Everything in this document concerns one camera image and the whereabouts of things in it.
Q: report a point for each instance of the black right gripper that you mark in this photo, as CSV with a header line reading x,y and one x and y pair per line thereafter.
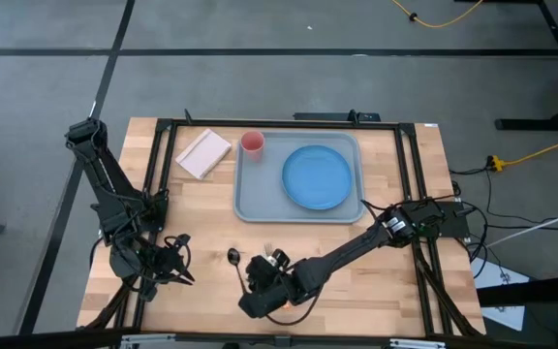
x,y
264,278

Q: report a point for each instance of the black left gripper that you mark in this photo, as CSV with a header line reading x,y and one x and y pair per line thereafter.
x,y
160,262

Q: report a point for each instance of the metal fork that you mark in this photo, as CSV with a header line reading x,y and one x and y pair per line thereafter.
x,y
268,248

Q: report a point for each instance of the metal spoon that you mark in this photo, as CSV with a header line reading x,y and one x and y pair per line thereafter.
x,y
234,257

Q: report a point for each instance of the blue round plate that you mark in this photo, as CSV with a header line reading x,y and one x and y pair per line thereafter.
x,y
317,177

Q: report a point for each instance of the pink ribbed cup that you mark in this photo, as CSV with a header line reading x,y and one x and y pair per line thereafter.
x,y
253,141

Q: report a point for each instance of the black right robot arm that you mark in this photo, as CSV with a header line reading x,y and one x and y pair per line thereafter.
x,y
347,252

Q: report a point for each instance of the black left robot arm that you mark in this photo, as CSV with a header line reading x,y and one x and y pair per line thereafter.
x,y
100,169

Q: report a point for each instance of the grey plastic tray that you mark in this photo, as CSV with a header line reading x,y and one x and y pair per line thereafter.
x,y
259,194

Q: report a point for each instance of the black mounting bar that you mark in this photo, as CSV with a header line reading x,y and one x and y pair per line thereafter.
x,y
327,117

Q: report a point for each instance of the white paper sheet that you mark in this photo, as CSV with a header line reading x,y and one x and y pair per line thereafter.
x,y
497,278

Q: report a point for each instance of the black equipment stand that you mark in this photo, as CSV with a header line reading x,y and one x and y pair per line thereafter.
x,y
540,124
531,291

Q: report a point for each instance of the black aluminium station frame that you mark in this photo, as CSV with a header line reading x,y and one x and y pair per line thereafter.
x,y
284,123

